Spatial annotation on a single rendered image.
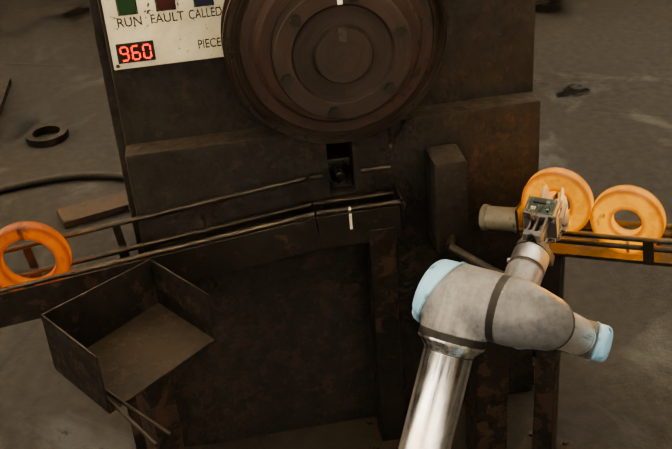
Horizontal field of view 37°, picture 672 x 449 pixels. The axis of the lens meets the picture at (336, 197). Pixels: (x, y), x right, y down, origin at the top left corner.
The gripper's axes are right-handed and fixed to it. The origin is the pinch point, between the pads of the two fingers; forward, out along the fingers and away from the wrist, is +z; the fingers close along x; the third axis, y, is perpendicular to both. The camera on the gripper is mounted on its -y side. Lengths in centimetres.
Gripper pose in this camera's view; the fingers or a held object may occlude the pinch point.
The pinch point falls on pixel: (557, 194)
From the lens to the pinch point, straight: 221.2
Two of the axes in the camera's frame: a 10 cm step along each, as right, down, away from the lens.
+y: -1.8, -7.2, -6.7
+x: -9.0, -1.6, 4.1
